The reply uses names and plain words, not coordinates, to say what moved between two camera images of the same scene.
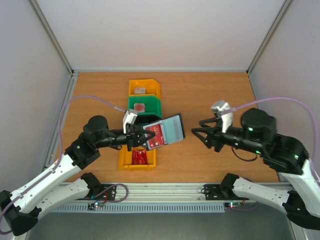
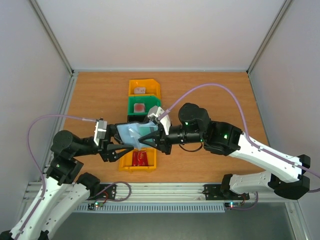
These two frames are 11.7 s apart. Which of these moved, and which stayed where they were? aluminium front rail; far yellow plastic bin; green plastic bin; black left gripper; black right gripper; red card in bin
Moved: black right gripper; black left gripper
Stayed: far yellow plastic bin; red card in bin; green plastic bin; aluminium front rail
